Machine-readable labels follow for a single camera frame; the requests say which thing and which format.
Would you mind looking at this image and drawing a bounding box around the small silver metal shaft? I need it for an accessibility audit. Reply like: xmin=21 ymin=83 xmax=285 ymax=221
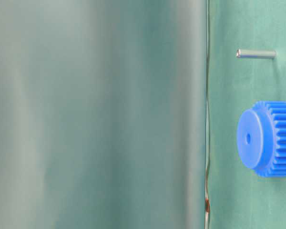
xmin=236 ymin=49 xmax=276 ymax=59

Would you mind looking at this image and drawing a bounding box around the blue plastic spur gear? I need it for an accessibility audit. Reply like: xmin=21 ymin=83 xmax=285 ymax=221
xmin=236 ymin=101 xmax=286 ymax=177

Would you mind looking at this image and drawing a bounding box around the green table cloth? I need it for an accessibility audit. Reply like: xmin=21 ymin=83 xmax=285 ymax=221
xmin=0 ymin=0 xmax=286 ymax=229

